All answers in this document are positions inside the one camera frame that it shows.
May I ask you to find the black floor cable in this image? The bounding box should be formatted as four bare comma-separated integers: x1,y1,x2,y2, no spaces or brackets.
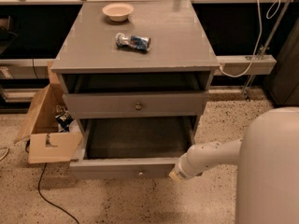
37,162,80,224

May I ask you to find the metal diagonal pole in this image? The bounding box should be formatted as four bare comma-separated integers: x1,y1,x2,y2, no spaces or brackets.
242,0,293,102

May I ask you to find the open cardboard box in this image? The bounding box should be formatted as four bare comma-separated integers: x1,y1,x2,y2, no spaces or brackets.
15,62,82,164

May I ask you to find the grey top drawer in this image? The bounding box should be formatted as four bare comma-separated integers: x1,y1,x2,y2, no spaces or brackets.
62,75,210,119

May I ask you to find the dark grey side cabinet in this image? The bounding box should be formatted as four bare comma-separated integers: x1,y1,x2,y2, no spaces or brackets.
263,19,299,106

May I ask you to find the snack bag in box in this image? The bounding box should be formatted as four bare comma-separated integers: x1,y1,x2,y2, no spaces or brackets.
55,105,73,133

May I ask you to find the white paper bowl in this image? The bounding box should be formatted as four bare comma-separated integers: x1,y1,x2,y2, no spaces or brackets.
102,3,134,22

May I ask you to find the grey wooden drawer cabinet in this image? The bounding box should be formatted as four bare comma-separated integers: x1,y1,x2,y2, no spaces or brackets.
50,0,221,135

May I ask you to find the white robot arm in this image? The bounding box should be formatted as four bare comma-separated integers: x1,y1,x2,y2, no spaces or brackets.
169,106,299,224

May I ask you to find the grey drawer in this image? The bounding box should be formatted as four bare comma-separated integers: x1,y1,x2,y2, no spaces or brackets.
62,75,210,119
70,117,196,179

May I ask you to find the white hanging cable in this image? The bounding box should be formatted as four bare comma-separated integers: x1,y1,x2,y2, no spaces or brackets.
219,0,282,78

